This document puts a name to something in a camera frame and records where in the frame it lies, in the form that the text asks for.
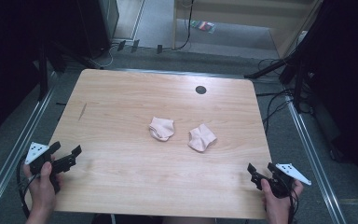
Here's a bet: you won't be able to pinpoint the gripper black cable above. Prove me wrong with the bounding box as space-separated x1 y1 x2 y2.
16 154 40 219
279 174 300 224

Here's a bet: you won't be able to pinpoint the metal floor rail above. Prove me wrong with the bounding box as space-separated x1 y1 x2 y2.
283 92 349 224
0 70 60 220

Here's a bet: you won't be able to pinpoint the black cabinet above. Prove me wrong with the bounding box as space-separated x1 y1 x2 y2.
76 0 120 60

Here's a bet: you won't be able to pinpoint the light wooden frame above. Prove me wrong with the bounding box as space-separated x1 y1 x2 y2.
172 0 324 60

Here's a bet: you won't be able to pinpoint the colourful packet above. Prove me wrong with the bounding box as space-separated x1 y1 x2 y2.
190 20 217 35

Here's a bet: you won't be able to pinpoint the person's left hand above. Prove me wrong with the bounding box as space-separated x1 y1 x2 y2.
22 161 63 218

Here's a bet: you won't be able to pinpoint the black metal stand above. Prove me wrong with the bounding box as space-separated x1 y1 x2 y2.
243 0 332 114
37 41 50 101

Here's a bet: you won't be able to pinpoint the pink sock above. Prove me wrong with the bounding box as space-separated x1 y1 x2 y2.
148 116 175 143
187 123 218 153

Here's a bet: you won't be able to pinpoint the person's right hand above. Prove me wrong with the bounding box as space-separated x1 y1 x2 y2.
260 178 305 218

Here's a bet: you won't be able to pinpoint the white floor cable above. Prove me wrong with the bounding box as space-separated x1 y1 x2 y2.
89 43 119 70

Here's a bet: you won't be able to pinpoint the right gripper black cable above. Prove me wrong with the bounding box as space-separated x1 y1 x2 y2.
279 174 300 224

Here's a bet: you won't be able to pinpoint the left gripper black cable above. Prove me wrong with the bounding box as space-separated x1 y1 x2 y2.
16 154 40 219

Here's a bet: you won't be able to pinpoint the black floor cables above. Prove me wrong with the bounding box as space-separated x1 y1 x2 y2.
255 57 313 135

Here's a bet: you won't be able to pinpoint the black hanging cable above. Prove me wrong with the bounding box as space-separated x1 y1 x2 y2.
176 0 196 51

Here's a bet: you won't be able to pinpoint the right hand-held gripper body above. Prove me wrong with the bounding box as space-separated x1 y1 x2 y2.
251 162 312 199

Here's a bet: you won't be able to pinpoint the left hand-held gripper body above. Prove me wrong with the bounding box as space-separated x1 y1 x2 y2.
24 142 77 194

